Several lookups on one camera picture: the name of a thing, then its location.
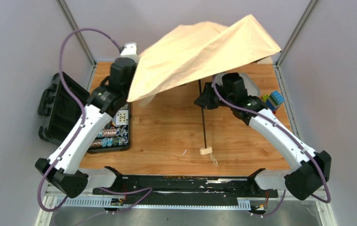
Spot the aluminium frame rail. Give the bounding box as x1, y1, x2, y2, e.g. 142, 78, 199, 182
42, 184, 329, 211

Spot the colourful toy block car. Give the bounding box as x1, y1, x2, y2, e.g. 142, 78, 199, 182
261, 90, 285, 113

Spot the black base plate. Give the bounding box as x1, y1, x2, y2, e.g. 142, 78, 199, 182
93, 175, 274, 196

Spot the grey glasses case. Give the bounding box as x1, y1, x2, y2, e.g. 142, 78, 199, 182
239, 73, 261, 97

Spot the black poker chip case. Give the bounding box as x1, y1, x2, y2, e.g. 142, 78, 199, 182
38, 73, 131, 154

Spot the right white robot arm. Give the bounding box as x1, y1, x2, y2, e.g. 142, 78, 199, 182
194, 73, 332, 203

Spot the beige folding umbrella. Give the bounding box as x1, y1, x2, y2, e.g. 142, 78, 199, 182
127, 14, 282, 168

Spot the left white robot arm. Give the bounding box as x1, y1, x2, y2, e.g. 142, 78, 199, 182
35, 57, 137, 198

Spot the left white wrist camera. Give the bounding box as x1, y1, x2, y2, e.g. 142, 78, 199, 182
120, 42, 140, 64

